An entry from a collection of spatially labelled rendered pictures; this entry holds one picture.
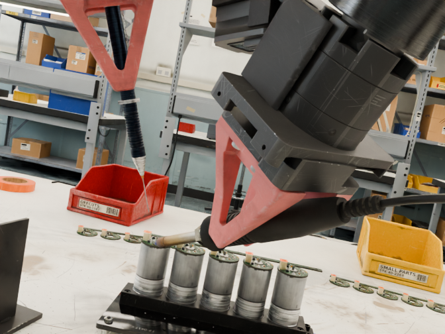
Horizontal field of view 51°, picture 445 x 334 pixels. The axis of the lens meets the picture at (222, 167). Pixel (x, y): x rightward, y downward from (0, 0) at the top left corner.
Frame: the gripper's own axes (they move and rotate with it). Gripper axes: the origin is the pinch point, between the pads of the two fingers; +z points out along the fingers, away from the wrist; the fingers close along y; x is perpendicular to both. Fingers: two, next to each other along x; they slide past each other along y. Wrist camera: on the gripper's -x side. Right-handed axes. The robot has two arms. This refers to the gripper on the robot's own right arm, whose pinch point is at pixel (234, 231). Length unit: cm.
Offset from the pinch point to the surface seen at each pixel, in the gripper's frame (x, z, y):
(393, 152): -97, 48, -214
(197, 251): -3.9, 6.5, -2.9
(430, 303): 4.4, 8.3, -33.6
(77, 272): -11.5, 17.7, 1.0
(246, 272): -0.6, 5.5, -5.4
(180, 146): -165, 109, -141
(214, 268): -2.0, 6.4, -3.5
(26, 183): -40, 32, -5
